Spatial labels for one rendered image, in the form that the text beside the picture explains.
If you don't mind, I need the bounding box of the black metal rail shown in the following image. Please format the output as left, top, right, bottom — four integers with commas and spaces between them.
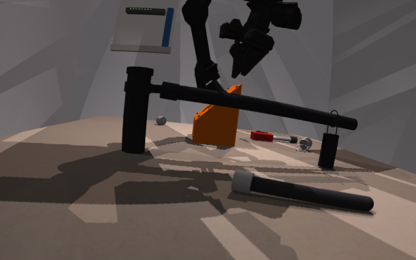
176, 86, 357, 131

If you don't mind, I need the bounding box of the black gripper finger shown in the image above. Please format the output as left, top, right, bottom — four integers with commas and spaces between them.
241, 40, 269, 76
230, 51, 244, 78

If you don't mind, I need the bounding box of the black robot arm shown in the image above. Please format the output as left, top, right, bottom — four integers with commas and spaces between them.
182, 0, 302, 93

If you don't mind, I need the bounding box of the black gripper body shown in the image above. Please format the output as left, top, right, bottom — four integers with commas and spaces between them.
229, 18, 274, 56

